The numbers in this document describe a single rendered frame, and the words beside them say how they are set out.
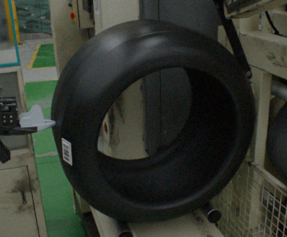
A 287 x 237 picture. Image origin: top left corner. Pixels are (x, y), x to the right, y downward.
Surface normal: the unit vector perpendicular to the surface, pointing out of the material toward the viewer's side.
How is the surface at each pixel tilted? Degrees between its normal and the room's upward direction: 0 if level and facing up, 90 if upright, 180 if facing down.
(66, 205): 0
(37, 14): 90
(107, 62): 52
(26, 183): 90
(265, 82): 90
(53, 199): 0
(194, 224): 0
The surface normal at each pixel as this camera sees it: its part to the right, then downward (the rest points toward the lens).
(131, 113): 0.31, 0.33
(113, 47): -0.36, -0.65
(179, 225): -0.04, -0.93
